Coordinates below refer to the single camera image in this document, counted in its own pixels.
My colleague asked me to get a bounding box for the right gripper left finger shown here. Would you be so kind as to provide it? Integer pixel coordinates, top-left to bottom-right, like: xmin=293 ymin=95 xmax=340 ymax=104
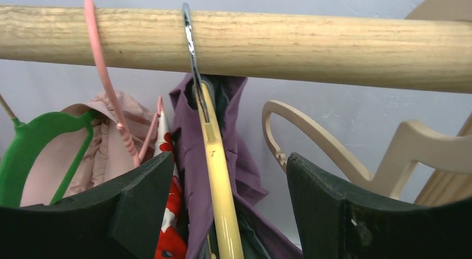
xmin=1 ymin=152 xmax=174 ymax=258

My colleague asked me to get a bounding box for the yellow hanger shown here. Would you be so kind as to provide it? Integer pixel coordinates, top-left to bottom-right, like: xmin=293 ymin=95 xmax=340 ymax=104
xmin=182 ymin=2 xmax=244 ymax=259

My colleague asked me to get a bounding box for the red floral garment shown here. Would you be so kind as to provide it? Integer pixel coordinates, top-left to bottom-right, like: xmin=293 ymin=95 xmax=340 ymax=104
xmin=154 ymin=111 xmax=187 ymax=259

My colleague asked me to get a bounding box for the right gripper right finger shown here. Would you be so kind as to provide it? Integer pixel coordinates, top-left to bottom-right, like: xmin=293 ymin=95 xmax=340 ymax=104
xmin=286 ymin=153 xmax=471 ymax=259

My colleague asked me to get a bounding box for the pink hanger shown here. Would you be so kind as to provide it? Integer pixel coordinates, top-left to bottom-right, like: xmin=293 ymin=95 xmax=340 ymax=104
xmin=84 ymin=0 xmax=164 ymax=167

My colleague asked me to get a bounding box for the pink dress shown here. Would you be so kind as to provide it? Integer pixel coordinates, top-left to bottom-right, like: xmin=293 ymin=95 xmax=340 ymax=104
xmin=20 ymin=91 xmax=154 ymax=206

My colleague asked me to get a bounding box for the green hanger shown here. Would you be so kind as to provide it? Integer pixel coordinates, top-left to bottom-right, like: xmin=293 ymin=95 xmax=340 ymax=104
xmin=1 ymin=98 xmax=100 ymax=207

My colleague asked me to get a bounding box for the beige wooden hanger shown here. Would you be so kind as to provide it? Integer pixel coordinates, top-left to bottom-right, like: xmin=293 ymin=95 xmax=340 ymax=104
xmin=262 ymin=100 xmax=471 ymax=206

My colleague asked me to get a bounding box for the purple skirt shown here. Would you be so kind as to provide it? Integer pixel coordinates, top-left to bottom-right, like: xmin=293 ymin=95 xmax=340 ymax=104
xmin=170 ymin=74 xmax=303 ymax=258

